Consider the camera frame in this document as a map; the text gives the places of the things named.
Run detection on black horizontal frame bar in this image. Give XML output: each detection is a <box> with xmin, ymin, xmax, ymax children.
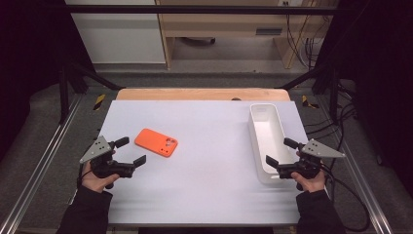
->
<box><xmin>61</xmin><ymin>4</ymin><xmax>346</xmax><ymax>15</ymax></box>

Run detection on aluminium floor rail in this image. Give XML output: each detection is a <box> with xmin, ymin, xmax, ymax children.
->
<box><xmin>0</xmin><ymin>93</ymin><xmax>84</xmax><ymax>234</ymax></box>
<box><xmin>336</xmin><ymin>137</ymin><xmax>394</xmax><ymax>234</ymax></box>

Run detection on person's left hand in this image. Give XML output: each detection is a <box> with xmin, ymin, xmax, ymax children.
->
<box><xmin>81</xmin><ymin>161</ymin><xmax>121</xmax><ymax>194</ymax></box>

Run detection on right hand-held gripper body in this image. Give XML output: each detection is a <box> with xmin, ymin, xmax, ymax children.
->
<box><xmin>277</xmin><ymin>138</ymin><xmax>347</xmax><ymax>180</ymax></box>

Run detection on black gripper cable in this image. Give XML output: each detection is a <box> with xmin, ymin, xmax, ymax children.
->
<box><xmin>319</xmin><ymin>165</ymin><xmax>372</xmax><ymax>234</ymax></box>

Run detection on orange phone case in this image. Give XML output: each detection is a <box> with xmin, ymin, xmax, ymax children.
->
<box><xmin>133</xmin><ymin>128</ymin><xmax>179</xmax><ymax>159</ymax></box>

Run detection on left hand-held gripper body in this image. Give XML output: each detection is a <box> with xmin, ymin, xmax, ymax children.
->
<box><xmin>79</xmin><ymin>136</ymin><xmax>135</xmax><ymax>179</ymax></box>

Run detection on black frame leg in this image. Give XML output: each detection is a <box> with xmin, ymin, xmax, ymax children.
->
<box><xmin>57</xmin><ymin>62</ymin><xmax>127</xmax><ymax>125</ymax></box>
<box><xmin>275</xmin><ymin>62</ymin><xmax>341</xmax><ymax>124</ymax></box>

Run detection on person's right hand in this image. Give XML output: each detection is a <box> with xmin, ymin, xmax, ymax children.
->
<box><xmin>290</xmin><ymin>150</ymin><xmax>327</xmax><ymax>194</ymax></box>

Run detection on white cabinet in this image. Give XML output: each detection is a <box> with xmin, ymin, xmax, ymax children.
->
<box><xmin>64</xmin><ymin>0</ymin><xmax>167</xmax><ymax>65</ymax></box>

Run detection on black curtain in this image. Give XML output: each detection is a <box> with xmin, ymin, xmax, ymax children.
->
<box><xmin>316</xmin><ymin>0</ymin><xmax>413</xmax><ymax>190</ymax></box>
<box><xmin>0</xmin><ymin>0</ymin><xmax>95</xmax><ymax>161</ymax></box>

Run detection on white oblong plastic bin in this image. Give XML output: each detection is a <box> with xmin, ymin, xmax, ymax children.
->
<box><xmin>247</xmin><ymin>102</ymin><xmax>302</xmax><ymax>185</ymax></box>

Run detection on black floor cables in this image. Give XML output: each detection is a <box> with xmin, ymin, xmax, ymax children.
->
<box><xmin>306</xmin><ymin>83</ymin><xmax>358</xmax><ymax>138</ymax></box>

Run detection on wooden desk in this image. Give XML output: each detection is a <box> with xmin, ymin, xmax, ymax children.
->
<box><xmin>155</xmin><ymin>0</ymin><xmax>336</xmax><ymax>70</ymax></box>

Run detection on bundle of hanging cables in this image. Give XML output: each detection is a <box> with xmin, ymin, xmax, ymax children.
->
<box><xmin>284</xmin><ymin>12</ymin><xmax>326</xmax><ymax>70</ymax></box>

